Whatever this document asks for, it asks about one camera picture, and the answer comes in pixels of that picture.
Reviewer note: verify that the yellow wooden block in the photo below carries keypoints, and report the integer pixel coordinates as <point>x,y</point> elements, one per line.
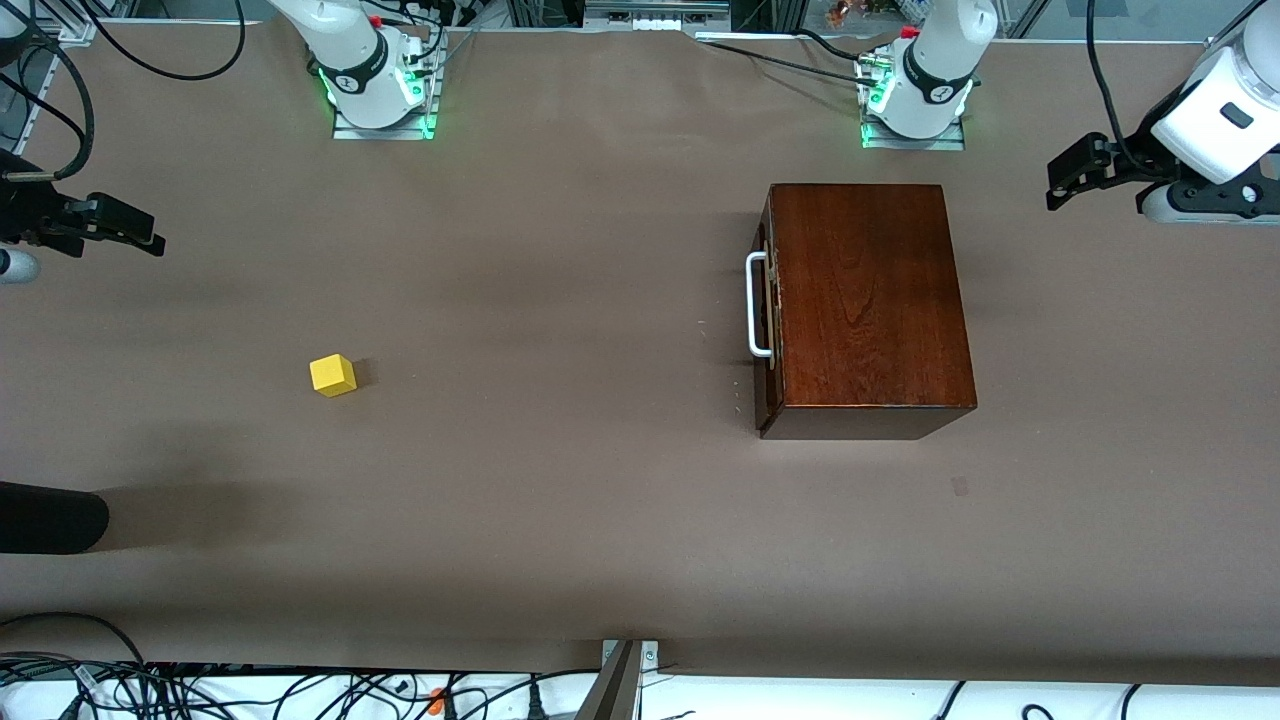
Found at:
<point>333,377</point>

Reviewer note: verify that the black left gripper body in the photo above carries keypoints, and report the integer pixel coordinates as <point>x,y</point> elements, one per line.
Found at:
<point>1137,165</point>

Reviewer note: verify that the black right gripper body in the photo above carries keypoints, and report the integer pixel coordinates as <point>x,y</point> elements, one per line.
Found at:
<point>22,212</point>

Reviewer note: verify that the white power strip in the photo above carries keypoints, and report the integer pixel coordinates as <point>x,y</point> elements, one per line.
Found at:
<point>670,20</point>

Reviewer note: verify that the black ribbed cylinder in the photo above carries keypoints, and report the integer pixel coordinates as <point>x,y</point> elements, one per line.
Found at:
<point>50,518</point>

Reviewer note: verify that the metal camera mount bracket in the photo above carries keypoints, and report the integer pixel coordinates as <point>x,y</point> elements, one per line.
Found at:
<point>615,690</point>

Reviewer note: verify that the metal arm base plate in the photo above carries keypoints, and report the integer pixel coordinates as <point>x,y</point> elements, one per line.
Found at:
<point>345,132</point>
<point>950,143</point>

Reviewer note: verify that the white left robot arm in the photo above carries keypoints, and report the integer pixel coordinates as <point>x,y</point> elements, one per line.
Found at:
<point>935,70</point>

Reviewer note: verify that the dark brown wooden cabinet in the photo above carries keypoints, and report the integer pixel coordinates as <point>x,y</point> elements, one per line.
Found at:
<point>870,300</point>

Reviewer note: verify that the aluminium frame profile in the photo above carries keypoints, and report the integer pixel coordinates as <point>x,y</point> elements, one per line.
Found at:
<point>75,30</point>

